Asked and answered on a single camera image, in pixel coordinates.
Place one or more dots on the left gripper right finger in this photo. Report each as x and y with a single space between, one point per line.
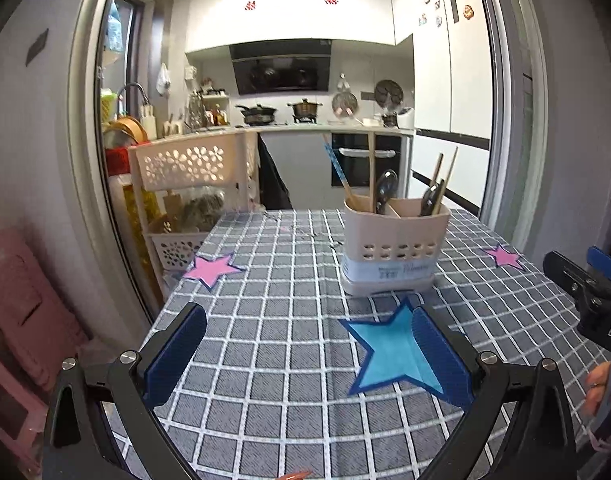
476 387

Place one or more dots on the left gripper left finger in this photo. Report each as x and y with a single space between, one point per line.
142 380

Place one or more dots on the black spoon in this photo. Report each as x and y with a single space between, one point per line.
430 203
386 188

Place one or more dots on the black kitchen faucet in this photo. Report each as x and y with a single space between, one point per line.
131 100

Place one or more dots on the right hand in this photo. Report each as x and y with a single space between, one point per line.
596 384

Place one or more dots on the pink plastic stool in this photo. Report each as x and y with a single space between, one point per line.
37 332

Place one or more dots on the pink utensil holder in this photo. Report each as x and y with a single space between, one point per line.
397 250

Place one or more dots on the grey checked tablecloth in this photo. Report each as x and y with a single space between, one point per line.
268 391

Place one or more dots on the brown wooden chopstick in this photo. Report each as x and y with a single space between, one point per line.
436 172

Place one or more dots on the beige flower storage rack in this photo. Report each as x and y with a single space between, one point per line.
183 184

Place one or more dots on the black jacket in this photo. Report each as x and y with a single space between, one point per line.
274 194

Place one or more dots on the white refrigerator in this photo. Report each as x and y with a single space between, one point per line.
453 90

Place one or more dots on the black built-in oven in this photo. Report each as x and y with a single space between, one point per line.
352 152

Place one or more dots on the blue patterned chopstick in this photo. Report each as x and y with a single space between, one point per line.
350 198

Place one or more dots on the green plastic basket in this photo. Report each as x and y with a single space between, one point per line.
107 105

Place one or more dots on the black wok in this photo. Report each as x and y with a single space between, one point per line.
257 115

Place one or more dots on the bronze cooking pot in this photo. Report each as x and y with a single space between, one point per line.
305 112

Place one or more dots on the black range hood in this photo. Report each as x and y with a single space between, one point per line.
282 66

